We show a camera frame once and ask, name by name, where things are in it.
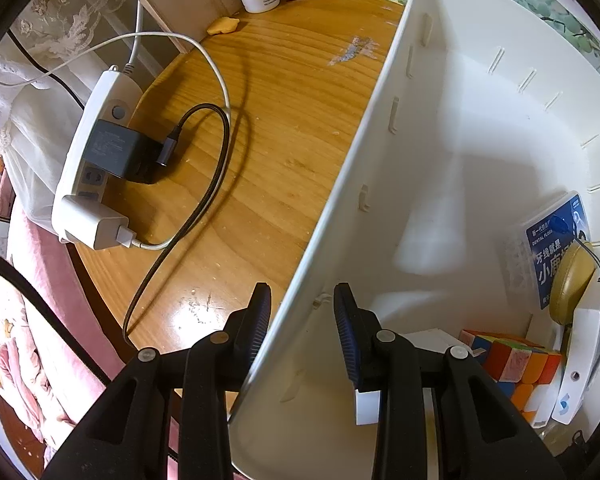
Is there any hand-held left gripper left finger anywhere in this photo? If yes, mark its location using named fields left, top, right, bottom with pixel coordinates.
left=42, top=282, right=273, bottom=480

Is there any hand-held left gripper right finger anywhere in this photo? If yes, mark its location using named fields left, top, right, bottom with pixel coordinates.
left=333, top=282, right=565, bottom=480

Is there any white charger cube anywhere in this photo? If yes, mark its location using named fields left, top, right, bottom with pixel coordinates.
left=355, top=329, right=476, bottom=427

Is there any multicolour puzzle cube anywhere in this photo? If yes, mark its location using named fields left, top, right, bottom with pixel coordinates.
left=460, top=329, right=564, bottom=424

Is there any blue label dental floss box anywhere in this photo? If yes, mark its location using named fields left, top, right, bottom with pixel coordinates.
left=505, top=191, right=594, bottom=311

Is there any beige round case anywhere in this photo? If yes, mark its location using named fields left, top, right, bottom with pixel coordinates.
left=549, top=239, right=600, bottom=324

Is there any white plastic storage bin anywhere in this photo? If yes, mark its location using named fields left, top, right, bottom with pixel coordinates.
left=227, top=0, right=600, bottom=480

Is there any white curved plastic device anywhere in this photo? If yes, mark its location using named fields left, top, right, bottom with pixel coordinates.
left=550, top=269, right=600, bottom=427

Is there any white plug adapter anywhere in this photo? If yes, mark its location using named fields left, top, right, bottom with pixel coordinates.
left=60, top=195, right=137, bottom=252

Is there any black charger block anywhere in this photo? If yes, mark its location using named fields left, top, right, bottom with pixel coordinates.
left=84, top=119, right=164, bottom=184

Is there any pink blanket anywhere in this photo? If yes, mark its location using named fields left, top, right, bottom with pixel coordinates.
left=0, top=200, right=131, bottom=461

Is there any black zipper bag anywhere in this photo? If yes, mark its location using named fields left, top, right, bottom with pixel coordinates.
left=555, top=427, right=600, bottom=480

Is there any white power strip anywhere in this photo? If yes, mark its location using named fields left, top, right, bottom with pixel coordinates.
left=51, top=66, right=144, bottom=247

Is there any white lace curtain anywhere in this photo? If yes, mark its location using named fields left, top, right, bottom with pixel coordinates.
left=0, top=0, right=146, bottom=231

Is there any green fruit printed paper lining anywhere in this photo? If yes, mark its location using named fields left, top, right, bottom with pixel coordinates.
left=330, top=0, right=600, bottom=98

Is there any black braided cable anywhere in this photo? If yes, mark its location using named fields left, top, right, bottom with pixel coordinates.
left=122, top=104, right=232, bottom=345

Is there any thick black cable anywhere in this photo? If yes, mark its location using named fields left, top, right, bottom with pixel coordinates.
left=0, top=245, right=112, bottom=387

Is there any white cable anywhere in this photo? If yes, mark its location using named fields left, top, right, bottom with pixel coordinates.
left=0, top=0, right=232, bottom=252

